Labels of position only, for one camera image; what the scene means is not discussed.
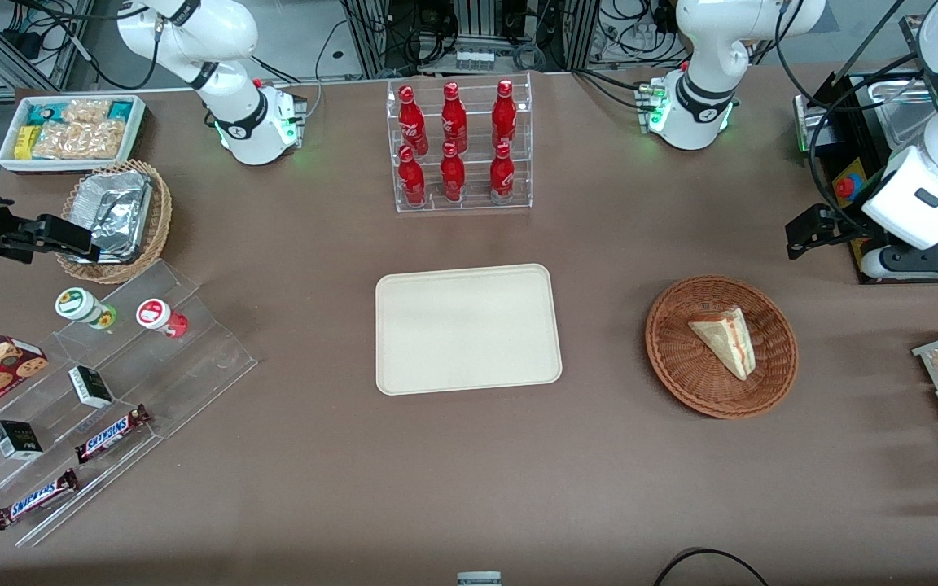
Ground triangular white bread sandwich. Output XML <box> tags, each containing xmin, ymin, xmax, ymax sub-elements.
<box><xmin>687</xmin><ymin>306</ymin><xmax>756</xmax><ymax>382</ymax></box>

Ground silver foil tray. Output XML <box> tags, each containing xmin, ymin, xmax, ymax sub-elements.
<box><xmin>68</xmin><ymin>169</ymin><xmax>154</xmax><ymax>263</ymax></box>

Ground light oval wicker basket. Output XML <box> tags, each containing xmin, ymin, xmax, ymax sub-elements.
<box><xmin>55</xmin><ymin>160</ymin><xmax>173</xmax><ymax>285</ymax></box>

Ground round brown wicker basket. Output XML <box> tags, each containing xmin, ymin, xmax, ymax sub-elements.
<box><xmin>645</xmin><ymin>275</ymin><xmax>800</xmax><ymax>420</ymax></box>

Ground beige rectangular tray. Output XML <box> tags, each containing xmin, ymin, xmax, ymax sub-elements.
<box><xmin>375</xmin><ymin>263</ymin><xmax>563</xmax><ymax>396</ymax></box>

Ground green lid yoghurt cup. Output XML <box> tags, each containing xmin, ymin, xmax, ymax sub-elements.
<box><xmin>55</xmin><ymin>287</ymin><xmax>118</xmax><ymax>330</ymax></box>

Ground black hot food warmer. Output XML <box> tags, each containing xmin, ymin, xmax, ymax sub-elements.
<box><xmin>793</xmin><ymin>12</ymin><xmax>938</xmax><ymax>284</ymax></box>

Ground white plastic snack bin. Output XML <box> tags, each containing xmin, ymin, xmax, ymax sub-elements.
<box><xmin>0</xmin><ymin>94</ymin><xmax>148</xmax><ymax>174</ymax></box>

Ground large clear cracker bag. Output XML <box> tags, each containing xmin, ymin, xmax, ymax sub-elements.
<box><xmin>32</xmin><ymin>120</ymin><xmax>126</xmax><ymax>160</ymax></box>

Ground steel food pan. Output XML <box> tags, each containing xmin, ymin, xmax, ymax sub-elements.
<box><xmin>874</xmin><ymin>77</ymin><xmax>938</xmax><ymax>149</ymax></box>

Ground red lid yoghurt cup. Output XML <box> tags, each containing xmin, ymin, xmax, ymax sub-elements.
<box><xmin>136</xmin><ymin>299</ymin><xmax>189</xmax><ymax>339</ymax></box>

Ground small clear cracker bag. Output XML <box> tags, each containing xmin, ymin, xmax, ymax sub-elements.
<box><xmin>62</xmin><ymin>99</ymin><xmax>112</xmax><ymax>125</ymax></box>

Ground small dark carton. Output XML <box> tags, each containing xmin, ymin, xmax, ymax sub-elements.
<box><xmin>68</xmin><ymin>365</ymin><xmax>115</xmax><ymax>409</ymax></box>
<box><xmin>0</xmin><ymin>420</ymin><xmax>44</xmax><ymax>461</ymax></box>

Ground clear acrylic stepped display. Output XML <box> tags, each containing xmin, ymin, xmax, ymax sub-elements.
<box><xmin>0</xmin><ymin>259</ymin><xmax>259</xmax><ymax>548</ymax></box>

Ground brown snickers bar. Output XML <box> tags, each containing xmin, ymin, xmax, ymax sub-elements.
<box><xmin>74</xmin><ymin>405</ymin><xmax>152</xmax><ymax>465</ymax></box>
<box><xmin>0</xmin><ymin>469</ymin><xmax>81</xmax><ymax>531</ymax></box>

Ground clear acrylic bottle rack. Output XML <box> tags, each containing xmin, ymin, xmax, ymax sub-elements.
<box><xmin>386</xmin><ymin>72</ymin><xmax>533</xmax><ymax>214</ymax></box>

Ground red cola bottle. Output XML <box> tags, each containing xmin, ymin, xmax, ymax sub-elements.
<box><xmin>492</xmin><ymin>79</ymin><xmax>518</xmax><ymax>149</ymax></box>
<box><xmin>397</xmin><ymin>145</ymin><xmax>427</xmax><ymax>207</ymax></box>
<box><xmin>489</xmin><ymin>142</ymin><xmax>516</xmax><ymax>204</ymax></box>
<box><xmin>440</xmin><ymin>142</ymin><xmax>467</xmax><ymax>203</ymax></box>
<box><xmin>441</xmin><ymin>81</ymin><xmax>468</xmax><ymax>154</ymax></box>
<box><xmin>397</xmin><ymin>85</ymin><xmax>429</xmax><ymax>157</ymax></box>

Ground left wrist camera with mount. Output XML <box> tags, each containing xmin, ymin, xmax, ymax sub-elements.
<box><xmin>860</xmin><ymin>243</ymin><xmax>938</xmax><ymax>282</ymax></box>

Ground black cable loop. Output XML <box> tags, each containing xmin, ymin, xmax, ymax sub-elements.
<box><xmin>652</xmin><ymin>548</ymin><xmax>771</xmax><ymax>586</ymax></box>

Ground aluminium frame rack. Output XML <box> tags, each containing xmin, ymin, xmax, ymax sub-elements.
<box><xmin>343</xmin><ymin>0</ymin><xmax>600</xmax><ymax>79</ymax></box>

